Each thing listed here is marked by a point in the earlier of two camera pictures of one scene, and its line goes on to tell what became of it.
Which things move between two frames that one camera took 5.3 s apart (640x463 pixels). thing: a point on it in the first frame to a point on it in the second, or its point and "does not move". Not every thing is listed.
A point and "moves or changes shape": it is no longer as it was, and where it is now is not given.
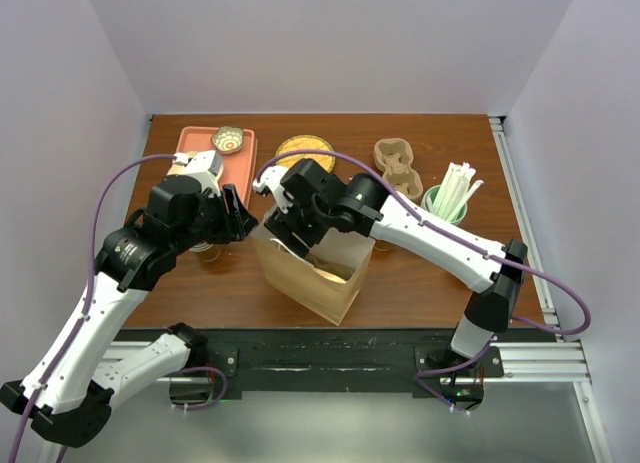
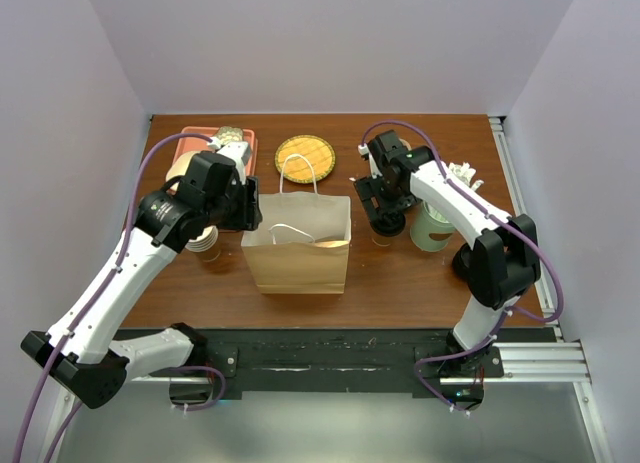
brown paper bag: [287, 269] moves or changes shape
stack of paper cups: [205, 251] does not move
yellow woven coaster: [306, 142] does not move
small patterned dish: [228, 140] does not move
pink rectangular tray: [239, 168] does not move
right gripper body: [308, 223] to [377, 185]
